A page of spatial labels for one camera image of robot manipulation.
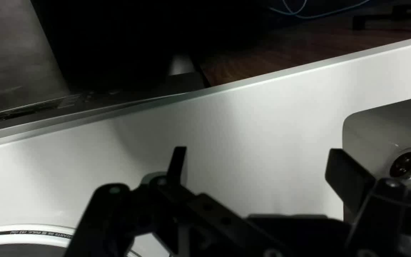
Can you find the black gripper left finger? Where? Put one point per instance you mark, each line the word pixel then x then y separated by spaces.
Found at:
pixel 196 209

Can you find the round black sink white rim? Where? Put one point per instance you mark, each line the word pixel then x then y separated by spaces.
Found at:
pixel 20 235

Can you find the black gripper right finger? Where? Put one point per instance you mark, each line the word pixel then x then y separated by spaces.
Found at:
pixel 381 215

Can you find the grey plate with metal button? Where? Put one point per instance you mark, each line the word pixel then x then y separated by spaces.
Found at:
pixel 371 133

